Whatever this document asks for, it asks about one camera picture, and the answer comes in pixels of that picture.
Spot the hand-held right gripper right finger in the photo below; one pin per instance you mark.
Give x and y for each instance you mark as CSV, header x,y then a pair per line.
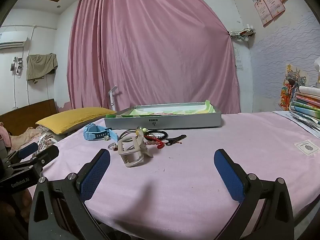
x,y
230,177

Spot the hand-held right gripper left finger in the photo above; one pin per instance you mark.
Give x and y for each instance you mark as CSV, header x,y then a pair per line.
x,y
96,175

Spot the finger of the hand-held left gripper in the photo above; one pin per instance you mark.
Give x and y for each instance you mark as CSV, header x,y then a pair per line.
x,y
28,150
47,155

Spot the blue wrist watch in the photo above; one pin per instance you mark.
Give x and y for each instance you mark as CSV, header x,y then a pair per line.
x,y
96,132

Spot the beige hair claw clip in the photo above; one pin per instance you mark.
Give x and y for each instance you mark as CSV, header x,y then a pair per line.
x,y
140,146

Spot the colourful tray box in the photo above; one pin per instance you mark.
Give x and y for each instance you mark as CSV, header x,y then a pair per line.
x,y
162,122

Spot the floral pillow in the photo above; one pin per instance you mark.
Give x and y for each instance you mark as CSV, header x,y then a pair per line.
x,y
47,141

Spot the crumpled pink blanket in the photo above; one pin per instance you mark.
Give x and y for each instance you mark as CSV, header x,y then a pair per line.
x,y
22,133

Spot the wooden headboard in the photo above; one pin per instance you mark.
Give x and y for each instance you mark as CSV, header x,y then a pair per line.
x,y
27,116

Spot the pink table cloth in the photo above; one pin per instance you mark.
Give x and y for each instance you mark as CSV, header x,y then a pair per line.
x,y
187,167

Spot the yellow pillow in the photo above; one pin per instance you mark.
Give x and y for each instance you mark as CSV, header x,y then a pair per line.
x,y
75,117

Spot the white desk lamp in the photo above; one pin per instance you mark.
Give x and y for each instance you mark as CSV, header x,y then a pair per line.
x,y
110,100

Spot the olive hanging cloth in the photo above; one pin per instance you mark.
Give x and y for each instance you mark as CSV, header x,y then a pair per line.
x,y
41,66

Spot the stack of books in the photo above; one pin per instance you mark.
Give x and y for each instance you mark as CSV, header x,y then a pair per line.
x,y
308,102

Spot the white air conditioner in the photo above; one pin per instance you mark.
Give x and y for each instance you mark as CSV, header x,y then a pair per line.
x,y
12,40

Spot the pink curtain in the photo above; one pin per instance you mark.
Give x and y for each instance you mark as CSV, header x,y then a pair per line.
x,y
150,55

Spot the white tissue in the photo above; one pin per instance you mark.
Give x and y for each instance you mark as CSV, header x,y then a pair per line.
x,y
317,66

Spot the white wall-mounted device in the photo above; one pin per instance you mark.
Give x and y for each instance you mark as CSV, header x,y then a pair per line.
x,y
17,66

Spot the colourful wall sticker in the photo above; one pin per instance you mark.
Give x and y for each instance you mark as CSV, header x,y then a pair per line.
x,y
292,87

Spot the wall calendar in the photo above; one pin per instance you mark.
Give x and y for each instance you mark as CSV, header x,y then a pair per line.
x,y
238,60

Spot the group of wall certificates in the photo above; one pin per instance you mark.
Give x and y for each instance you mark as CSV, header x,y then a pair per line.
x,y
268,2

